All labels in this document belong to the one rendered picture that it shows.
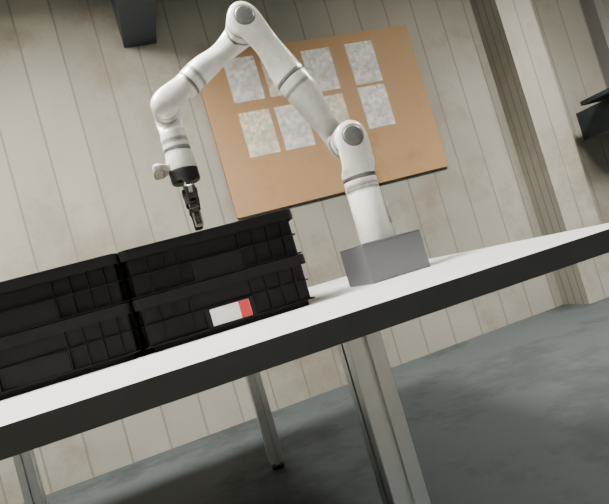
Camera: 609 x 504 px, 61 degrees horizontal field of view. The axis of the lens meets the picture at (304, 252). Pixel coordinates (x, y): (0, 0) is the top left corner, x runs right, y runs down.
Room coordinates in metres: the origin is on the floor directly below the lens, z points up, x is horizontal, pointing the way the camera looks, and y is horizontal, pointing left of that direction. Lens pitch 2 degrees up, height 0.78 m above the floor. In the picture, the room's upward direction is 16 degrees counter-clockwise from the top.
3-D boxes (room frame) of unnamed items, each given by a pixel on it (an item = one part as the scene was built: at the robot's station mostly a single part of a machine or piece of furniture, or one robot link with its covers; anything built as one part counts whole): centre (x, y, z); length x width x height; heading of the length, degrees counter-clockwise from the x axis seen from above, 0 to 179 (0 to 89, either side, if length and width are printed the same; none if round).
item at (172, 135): (1.32, 0.24, 1.24); 0.09 x 0.07 x 0.15; 12
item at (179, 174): (1.31, 0.24, 1.08); 0.08 x 0.08 x 0.09
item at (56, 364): (1.18, 0.62, 0.76); 0.40 x 0.30 x 0.12; 105
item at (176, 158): (1.31, 0.26, 1.15); 0.11 x 0.09 x 0.06; 104
